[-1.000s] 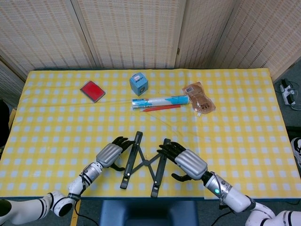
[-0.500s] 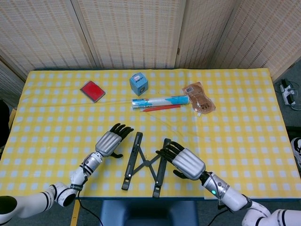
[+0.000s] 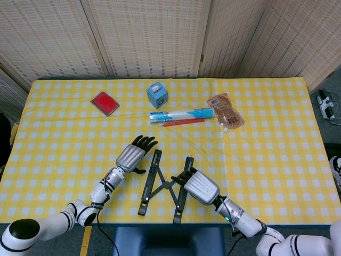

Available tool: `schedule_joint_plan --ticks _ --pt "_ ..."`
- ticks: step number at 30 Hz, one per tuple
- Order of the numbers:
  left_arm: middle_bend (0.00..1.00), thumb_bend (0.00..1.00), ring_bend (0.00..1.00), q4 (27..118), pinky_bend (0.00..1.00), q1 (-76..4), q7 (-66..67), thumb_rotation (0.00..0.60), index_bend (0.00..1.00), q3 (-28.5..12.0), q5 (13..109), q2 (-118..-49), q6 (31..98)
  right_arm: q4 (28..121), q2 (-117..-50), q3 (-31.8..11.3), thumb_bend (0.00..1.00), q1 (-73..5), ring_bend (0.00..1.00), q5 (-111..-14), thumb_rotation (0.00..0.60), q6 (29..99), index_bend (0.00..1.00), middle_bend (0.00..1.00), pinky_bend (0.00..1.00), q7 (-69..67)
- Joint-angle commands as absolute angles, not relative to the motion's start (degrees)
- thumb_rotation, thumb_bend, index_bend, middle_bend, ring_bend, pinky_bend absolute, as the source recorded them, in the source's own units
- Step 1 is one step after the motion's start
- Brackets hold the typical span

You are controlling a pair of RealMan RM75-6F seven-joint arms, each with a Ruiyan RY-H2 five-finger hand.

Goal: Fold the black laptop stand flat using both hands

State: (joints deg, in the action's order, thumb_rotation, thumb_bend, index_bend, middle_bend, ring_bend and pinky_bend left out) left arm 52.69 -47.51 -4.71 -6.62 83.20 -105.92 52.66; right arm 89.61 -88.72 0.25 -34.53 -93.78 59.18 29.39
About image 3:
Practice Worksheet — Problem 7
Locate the red card wallet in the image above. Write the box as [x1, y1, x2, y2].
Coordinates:
[90, 91, 120, 117]

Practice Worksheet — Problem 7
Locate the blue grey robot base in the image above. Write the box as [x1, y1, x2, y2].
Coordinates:
[113, 226, 227, 256]

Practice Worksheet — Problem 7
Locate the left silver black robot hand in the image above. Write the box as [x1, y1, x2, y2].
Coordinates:
[116, 135, 158, 175]

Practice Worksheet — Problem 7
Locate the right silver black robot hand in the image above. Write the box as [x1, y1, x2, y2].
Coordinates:
[170, 167, 221, 206]

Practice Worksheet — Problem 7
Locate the blue cube cardboard box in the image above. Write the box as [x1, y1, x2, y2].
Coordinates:
[145, 82, 169, 109]

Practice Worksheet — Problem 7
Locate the beige woven folding screen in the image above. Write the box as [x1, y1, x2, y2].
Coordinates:
[0, 0, 341, 93]

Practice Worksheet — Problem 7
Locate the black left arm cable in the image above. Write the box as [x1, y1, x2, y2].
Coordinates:
[96, 207, 120, 256]

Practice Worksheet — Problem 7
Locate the white black sneaker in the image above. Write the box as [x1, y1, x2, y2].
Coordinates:
[329, 156, 341, 189]

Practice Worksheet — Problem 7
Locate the yellow white checkered tablecloth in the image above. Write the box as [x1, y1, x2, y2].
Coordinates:
[0, 77, 336, 227]

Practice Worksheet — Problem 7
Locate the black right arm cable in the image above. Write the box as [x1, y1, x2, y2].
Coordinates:
[225, 231, 246, 256]

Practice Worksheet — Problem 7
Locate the red pen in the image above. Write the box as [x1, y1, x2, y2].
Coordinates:
[158, 118, 206, 128]

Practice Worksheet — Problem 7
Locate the blue white tube package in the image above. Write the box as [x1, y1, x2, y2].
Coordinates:
[148, 107, 215, 125]

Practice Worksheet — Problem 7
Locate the thin white floor cable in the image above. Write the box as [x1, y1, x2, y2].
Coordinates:
[328, 92, 341, 126]

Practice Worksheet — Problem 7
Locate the brown spouted refill pouch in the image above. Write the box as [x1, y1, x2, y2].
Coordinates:
[206, 92, 245, 133]

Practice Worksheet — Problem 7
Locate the black folding laptop stand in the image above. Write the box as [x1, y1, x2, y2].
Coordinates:
[137, 149, 195, 225]

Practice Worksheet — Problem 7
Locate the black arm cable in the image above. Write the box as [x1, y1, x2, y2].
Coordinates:
[225, 231, 246, 256]
[96, 207, 120, 256]

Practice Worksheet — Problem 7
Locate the black bulky object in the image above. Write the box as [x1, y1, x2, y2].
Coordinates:
[0, 113, 12, 166]

